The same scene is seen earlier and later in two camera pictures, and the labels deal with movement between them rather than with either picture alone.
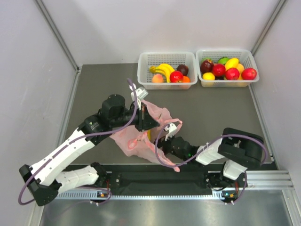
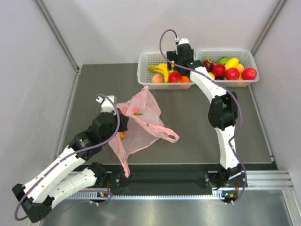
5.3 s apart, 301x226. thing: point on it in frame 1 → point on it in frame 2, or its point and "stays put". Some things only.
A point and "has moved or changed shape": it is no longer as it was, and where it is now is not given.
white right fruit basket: (245, 60) stays put
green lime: (223, 60) stays put
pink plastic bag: (141, 144) has moved or changed shape
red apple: (176, 76) stays put
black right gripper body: (168, 146) → (179, 60)
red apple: (218, 70) stays put
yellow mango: (232, 63) stays put
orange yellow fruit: (149, 134) → (122, 134)
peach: (157, 78) stays put
